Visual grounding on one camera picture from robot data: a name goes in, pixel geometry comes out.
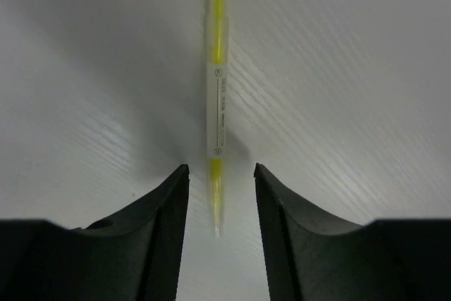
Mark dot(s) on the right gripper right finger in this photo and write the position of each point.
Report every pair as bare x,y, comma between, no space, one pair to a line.
311,254

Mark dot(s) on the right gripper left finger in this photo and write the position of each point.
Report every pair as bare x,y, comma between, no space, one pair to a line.
132,254

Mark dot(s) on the yellow pen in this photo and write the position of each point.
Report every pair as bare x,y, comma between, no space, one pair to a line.
216,88

